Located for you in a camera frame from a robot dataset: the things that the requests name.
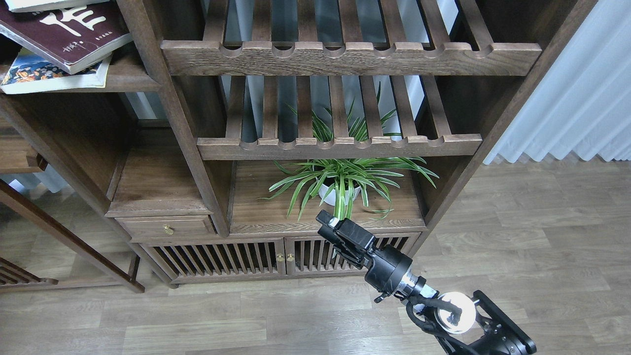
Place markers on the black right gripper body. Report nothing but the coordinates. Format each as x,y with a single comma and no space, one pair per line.
388,271

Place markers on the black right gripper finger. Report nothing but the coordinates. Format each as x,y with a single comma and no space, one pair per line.
351,243
328,220

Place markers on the maroon cover thick book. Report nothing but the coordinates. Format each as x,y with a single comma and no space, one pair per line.
73,37

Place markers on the colourful 300 paperback book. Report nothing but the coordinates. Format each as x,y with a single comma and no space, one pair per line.
29,73

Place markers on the yellow green cover book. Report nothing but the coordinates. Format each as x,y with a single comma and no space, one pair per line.
24,6

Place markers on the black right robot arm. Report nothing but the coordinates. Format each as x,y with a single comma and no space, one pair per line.
462,325

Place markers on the white plant pot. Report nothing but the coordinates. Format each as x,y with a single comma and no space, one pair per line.
329,194

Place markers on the green spider plant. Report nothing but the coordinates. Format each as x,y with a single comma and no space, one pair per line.
368,173

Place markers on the left slatted cabinet door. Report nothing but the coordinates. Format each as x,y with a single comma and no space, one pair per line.
217,261

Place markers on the dark wooden bookshelf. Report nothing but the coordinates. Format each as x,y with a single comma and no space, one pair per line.
207,96

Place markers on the small wooden drawer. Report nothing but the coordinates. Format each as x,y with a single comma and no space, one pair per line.
144,229

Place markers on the white pleated curtain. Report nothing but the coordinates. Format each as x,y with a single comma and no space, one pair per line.
583,103

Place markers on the wooden furniture frame left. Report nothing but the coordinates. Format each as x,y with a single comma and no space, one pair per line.
18,156

